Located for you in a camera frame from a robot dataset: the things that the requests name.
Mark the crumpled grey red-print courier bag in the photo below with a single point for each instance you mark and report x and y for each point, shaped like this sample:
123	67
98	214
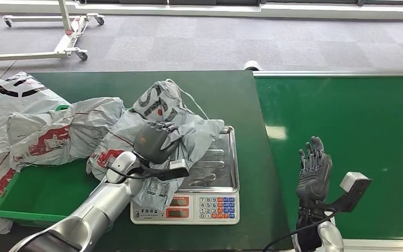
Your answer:
66	132

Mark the white wheeled metal frame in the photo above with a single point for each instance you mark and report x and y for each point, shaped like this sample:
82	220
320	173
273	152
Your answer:
67	34

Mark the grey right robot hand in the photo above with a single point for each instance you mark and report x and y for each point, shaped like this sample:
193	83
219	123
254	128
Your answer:
314	174

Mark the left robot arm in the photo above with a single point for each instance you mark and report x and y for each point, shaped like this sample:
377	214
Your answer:
97	208

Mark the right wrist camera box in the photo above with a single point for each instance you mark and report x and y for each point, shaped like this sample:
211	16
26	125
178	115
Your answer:
354	182

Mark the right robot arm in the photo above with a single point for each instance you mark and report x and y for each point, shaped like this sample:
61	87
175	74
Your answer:
330	238

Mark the large white courier bag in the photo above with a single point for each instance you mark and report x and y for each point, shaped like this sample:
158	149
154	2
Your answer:
0	104

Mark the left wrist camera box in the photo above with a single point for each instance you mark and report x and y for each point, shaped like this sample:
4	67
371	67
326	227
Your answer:
179	165

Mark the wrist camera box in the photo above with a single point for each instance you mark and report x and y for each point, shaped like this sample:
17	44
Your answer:
354	182
179	165

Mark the electronic scale with steel pan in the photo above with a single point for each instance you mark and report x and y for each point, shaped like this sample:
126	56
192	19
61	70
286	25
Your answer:
219	205

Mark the green plastic bin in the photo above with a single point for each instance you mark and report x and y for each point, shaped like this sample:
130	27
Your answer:
48	191

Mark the white round conveyor end cap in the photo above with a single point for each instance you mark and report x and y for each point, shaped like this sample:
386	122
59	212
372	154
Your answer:
253	65

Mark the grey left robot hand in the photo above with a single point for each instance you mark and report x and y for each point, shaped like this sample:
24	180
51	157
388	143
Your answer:
153	141

